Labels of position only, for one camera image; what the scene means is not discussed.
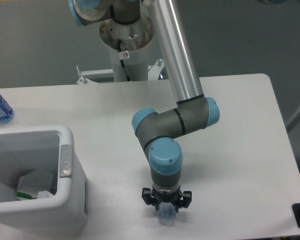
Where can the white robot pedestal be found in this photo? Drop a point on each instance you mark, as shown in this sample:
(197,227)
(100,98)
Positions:
(128,46)

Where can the white green trash in can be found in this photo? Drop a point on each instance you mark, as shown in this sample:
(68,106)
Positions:
(35,181)

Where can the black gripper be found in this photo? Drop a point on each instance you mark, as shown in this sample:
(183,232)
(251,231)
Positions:
(179,199)

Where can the white left table bracket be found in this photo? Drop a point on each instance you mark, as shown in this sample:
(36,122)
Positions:
(94,76)

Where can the white paper wrapper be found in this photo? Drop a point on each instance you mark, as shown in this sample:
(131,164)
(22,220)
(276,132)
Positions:
(44,194)

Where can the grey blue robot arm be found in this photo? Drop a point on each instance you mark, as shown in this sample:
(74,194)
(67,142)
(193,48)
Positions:
(158,132)

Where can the clear plastic bottle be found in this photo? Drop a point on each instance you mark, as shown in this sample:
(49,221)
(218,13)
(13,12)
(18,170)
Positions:
(166,214)

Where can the white trash can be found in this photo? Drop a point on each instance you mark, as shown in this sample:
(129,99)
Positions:
(51,148)

